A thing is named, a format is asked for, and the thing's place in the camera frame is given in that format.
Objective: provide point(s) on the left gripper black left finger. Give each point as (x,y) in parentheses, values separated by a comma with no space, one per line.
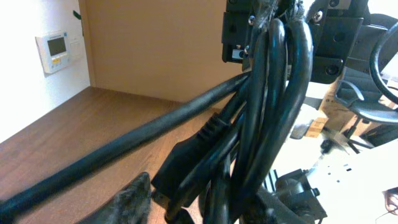
(130,205)

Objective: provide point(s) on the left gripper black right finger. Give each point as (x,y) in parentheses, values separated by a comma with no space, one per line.
(267,209)

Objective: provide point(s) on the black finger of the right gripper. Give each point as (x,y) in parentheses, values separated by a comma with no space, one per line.
(264,11)
(295,10)

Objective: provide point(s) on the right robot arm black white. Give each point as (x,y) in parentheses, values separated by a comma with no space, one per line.
(326,36)

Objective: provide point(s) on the black office chair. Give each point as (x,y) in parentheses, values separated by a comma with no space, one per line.
(357,92)

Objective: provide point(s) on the white wall thermostat panel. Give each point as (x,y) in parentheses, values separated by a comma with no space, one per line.
(54,51)

